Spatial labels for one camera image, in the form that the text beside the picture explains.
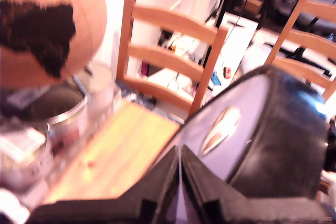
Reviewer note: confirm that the clear glass jar with lid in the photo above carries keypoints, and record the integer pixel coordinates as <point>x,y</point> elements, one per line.
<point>102,95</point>

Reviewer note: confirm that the round metal tin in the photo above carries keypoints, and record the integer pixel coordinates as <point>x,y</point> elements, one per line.
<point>65,127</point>

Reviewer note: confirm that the wooden ladder-back chair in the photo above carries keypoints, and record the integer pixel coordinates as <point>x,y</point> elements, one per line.
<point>304,45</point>
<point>168,56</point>

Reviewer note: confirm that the cork globe with dark continents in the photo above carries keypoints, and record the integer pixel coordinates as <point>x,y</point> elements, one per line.
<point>47,32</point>

